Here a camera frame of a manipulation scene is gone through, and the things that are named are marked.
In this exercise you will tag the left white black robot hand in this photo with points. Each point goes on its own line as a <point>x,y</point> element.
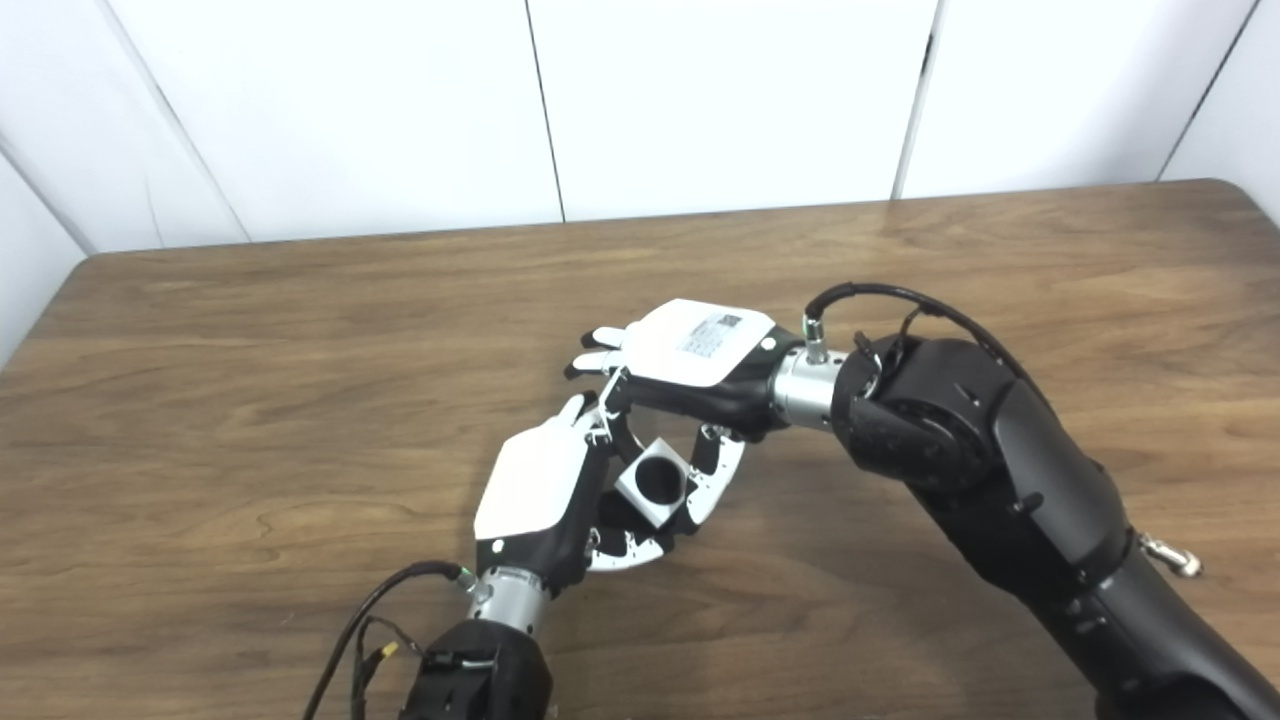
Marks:
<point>535,480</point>

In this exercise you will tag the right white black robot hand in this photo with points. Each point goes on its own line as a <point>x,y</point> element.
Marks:
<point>690,350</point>

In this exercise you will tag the white square piece with hole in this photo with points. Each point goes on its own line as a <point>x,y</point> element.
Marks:
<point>650,515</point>

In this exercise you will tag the black peg with square base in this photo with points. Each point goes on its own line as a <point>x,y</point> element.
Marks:
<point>658,480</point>

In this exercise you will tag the silver metal connector plug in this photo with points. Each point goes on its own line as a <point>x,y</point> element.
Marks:
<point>1175,558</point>

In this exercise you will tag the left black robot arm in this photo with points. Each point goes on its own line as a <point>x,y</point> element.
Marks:
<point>480,680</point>

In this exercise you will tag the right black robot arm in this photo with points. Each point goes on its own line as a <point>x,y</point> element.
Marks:
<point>1000,460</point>

